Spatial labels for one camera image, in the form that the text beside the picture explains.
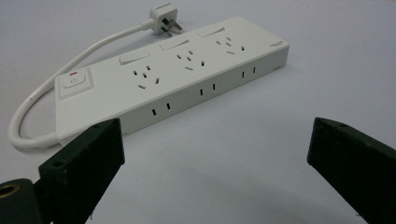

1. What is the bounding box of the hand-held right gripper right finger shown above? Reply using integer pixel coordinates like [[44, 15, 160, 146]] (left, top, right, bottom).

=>
[[306, 117, 396, 224]]

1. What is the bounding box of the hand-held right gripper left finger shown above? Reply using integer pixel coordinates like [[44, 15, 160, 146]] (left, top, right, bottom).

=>
[[33, 118, 126, 224]]

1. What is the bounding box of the white power strip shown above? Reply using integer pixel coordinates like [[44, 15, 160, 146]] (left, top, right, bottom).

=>
[[54, 16, 290, 147]]

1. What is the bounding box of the white power plug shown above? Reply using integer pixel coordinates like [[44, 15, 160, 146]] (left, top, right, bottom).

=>
[[148, 2, 184, 38]]

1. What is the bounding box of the white power cable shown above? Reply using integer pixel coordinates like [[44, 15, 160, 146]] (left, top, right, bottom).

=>
[[7, 19, 155, 150]]

